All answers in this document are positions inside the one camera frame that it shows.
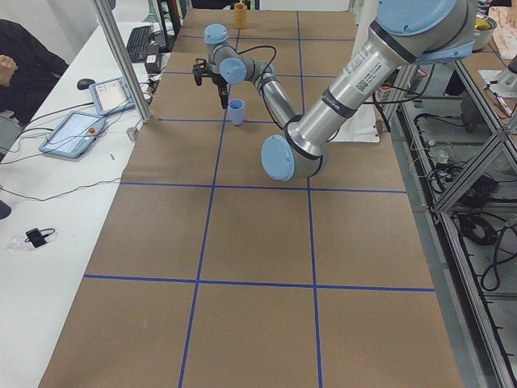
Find aluminium frame post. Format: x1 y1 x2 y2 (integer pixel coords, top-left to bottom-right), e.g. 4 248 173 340
92 0 151 124

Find black camera cable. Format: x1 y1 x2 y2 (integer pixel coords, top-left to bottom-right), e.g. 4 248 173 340
236 44 280 82

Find teach pendant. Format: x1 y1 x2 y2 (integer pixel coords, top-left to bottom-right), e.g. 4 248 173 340
39 112 107 159
89 77 135 116

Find brown paper table mat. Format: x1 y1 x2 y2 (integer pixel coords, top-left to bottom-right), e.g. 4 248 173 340
40 10 462 387

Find person in black clothes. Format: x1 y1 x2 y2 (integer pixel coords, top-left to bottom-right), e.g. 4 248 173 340
0 19 70 162

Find aluminium side frame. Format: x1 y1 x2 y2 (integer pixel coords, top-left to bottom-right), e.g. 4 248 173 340
391 48 516 387

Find far teach pendant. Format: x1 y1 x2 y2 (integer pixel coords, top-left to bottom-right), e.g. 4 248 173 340
89 77 135 116

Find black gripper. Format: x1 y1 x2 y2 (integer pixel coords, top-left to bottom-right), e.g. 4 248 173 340
211 72 229 109

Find black computer mouse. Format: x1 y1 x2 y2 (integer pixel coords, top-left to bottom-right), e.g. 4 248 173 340
76 78 95 91

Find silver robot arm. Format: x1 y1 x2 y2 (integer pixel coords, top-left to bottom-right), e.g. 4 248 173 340
193 23 330 181
261 1 477 181

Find blue plastic cup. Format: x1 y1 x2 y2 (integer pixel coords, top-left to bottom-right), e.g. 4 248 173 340
227 99 246 126

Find small black device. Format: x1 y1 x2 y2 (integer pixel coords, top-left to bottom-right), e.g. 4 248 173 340
25 228 56 248

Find black keyboard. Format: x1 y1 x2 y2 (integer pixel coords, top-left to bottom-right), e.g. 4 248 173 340
126 25 153 63

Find near teach pendant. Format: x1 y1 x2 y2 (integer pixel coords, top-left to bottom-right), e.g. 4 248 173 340
39 112 107 159

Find tan wooden cup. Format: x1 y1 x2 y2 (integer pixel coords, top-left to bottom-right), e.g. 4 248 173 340
234 2 247 29

